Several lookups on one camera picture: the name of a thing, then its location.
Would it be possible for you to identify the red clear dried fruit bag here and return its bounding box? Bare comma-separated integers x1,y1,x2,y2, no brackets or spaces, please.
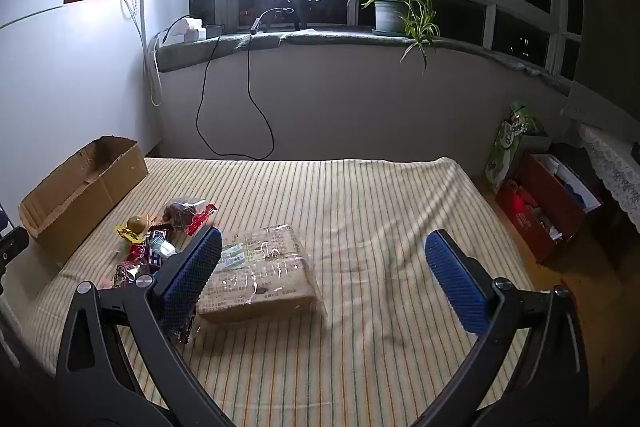
113,244,152,287

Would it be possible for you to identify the yellow candy wrapper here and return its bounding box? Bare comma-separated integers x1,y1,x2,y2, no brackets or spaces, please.
115,225,144,244

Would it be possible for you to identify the packaged brown marinated egg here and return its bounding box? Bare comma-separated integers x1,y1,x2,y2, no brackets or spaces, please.
126,215,155,235

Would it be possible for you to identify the clear red chocolate cookie bag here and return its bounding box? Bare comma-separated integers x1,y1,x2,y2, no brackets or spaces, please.
163,198,218,236

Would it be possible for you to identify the large clear biscuit package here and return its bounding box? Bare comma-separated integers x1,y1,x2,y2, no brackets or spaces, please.
196,225,326,325

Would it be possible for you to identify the snickers chocolate bar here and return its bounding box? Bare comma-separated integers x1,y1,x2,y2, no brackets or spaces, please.
146,229,176,259

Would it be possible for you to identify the green white snack packet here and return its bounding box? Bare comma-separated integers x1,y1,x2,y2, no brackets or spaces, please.
150,236,178,262

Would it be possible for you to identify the brown cardboard box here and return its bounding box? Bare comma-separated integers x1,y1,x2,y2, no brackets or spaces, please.
18,135,148,265

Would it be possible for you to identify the red storage box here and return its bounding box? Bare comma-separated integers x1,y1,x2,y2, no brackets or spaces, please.
496,153,602,265

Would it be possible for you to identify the white lace cloth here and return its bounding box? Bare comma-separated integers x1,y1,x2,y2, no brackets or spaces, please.
576,122,640,229

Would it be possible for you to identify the green snack bag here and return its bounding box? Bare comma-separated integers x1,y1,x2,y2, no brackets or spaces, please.
484,102,542,193

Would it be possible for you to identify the white power adapter box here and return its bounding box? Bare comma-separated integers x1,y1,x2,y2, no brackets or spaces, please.
164,16,222,42

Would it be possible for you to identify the potted spider plant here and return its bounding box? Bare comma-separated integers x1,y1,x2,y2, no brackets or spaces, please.
347,0,442,72

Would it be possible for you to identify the white hanging cord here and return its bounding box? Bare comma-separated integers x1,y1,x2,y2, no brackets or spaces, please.
98,0,164,108

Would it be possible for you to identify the ring light tripod stand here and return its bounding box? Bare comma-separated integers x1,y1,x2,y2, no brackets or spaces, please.
276,0,308,30

